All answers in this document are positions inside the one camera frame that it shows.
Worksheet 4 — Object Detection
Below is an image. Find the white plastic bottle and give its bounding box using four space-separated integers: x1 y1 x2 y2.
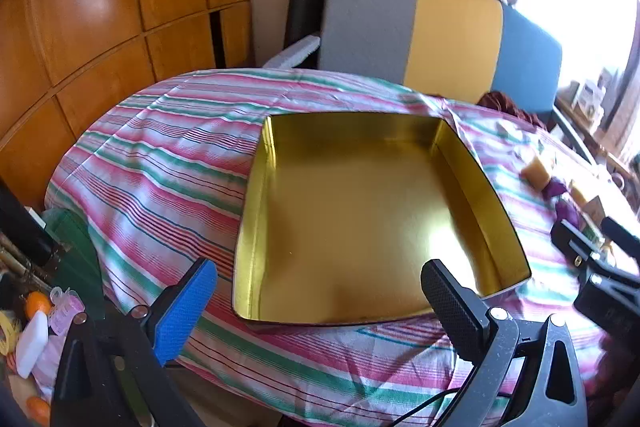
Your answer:
16 311 50 379

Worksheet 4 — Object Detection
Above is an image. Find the gold tin box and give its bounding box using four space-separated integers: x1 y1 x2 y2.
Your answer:
231 111 532 327

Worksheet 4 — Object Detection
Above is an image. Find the orange fruit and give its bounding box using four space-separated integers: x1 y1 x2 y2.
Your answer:
25 291 53 319
26 397 52 427

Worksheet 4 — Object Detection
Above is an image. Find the beige labelled box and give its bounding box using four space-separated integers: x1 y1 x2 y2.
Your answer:
584 196 607 222

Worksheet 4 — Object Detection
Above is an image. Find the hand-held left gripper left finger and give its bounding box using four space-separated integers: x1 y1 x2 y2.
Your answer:
50 257 218 427

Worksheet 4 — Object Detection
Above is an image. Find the white printed box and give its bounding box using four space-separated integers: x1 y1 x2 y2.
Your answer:
575 79 606 112

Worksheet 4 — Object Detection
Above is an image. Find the black cable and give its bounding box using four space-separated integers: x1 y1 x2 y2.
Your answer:
390 387 471 427

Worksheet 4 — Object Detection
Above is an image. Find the black object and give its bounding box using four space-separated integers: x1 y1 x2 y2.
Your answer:
0 179 53 268

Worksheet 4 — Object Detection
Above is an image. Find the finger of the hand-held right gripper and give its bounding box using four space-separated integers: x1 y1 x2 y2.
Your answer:
601 217 640 259
551 219 603 272

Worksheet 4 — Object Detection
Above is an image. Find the striped tablecloth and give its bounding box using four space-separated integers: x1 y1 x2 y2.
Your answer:
45 68 640 423

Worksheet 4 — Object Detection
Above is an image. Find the pink hair roller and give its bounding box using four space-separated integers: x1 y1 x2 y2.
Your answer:
50 287 86 335

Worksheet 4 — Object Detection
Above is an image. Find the grey yellow blue sofa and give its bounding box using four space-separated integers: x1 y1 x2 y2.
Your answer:
262 0 563 118

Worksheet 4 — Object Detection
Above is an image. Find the dark red cloth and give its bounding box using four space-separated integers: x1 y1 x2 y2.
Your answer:
477 91 551 132

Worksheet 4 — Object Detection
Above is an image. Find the grey metal rail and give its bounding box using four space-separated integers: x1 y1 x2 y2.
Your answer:
550 106 598 165

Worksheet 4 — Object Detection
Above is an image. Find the wooden cabinet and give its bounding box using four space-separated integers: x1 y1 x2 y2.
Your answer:
0 0 253 212

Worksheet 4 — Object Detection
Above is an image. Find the green bag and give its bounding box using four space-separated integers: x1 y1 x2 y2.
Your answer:
42 207 106 323

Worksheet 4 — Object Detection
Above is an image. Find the yellow sponge block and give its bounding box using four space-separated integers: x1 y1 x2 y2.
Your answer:
520 156 552 184

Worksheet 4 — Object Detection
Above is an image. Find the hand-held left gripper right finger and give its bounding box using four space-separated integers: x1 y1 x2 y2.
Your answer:
420 258 588 427

